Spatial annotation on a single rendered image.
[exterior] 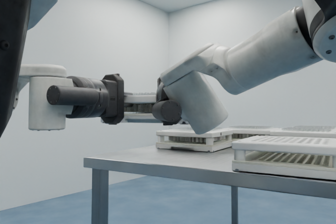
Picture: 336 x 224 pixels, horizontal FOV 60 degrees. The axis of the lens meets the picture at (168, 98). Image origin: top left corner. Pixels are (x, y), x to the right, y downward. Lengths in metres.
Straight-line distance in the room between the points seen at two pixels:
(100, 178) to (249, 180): 0.49
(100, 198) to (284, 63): 0.78
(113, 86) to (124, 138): 3.86
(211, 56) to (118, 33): 4.20
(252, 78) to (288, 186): 0.37
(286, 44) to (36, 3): 0.27
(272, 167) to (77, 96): 0.46
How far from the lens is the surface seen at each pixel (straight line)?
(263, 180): 0.72
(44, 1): 0.33
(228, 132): 1.26
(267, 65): 0.39
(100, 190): 1.01
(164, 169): 0.82
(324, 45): 0.31
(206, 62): 0.42
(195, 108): 0.46
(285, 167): 0.72
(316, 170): 0.71
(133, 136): 4.67
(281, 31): 0.37
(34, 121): 0.57
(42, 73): 0.57
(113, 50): 4.47
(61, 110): 0.57
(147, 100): 0.73
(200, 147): 1.11
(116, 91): 0.70
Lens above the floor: 1.00
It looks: 3 degrees up
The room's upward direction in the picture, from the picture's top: straight up
